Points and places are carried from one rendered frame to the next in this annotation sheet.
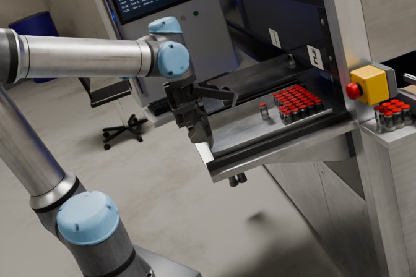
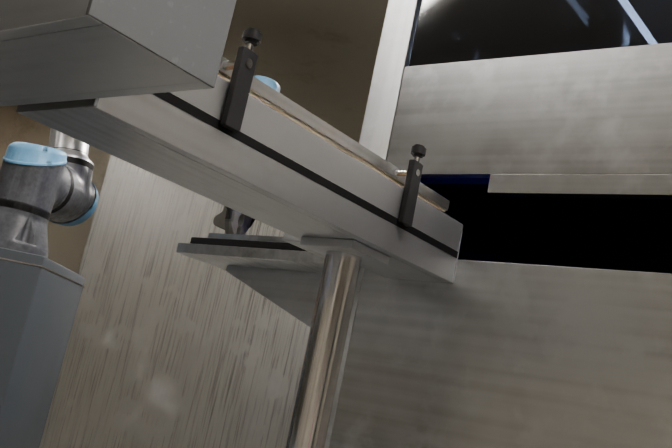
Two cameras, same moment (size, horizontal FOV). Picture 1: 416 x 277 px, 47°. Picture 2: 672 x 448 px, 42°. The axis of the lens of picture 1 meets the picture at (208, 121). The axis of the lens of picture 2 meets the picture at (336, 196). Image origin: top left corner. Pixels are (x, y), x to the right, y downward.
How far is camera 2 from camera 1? 1.60 m
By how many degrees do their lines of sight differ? 56
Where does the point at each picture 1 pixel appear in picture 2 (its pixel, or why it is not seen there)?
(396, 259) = not seen: outside the picture
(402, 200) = (340, 426)
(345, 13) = (378, 92)
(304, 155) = (302, 308)
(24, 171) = not seen: hidden behind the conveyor
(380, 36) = (407, 136)
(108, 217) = (33, 150)
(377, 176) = not seen: hidden behind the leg
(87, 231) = (12, 148)
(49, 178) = (61, 137)
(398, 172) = (354, 367)
